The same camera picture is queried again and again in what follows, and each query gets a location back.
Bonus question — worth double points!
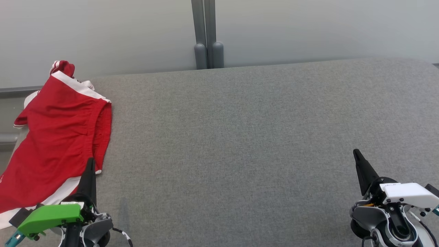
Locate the dark grey wall baseboard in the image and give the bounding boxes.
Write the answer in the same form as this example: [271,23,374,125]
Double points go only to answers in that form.
[0,86,45,98]

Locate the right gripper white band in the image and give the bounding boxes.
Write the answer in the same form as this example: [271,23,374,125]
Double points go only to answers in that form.
[353,149,439,210]

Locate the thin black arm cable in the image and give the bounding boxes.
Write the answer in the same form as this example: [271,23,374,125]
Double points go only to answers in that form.
[111,227,133,247]

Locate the grey metal tube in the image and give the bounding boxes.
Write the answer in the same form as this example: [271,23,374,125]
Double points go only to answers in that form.
[0,133,20,145]

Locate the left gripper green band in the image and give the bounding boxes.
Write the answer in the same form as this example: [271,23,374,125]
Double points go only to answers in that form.
[16,157,97,239]

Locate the red white number jersey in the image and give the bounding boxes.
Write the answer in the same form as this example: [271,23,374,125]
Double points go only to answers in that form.
[14,60,95,128]

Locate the grey fabric sofa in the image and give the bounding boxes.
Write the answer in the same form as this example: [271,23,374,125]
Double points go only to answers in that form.
[0,58,439,247]

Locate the red shorts white stripe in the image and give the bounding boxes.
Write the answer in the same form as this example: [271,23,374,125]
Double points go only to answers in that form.
[0,70,112,230]

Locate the left camera cable teal plug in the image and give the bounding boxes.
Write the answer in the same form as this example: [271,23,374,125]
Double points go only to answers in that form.
[5,231,25,247]

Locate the grey vertical post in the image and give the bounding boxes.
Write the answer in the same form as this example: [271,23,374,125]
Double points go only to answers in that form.
[204,0,224,69]
[191,0,208,70]

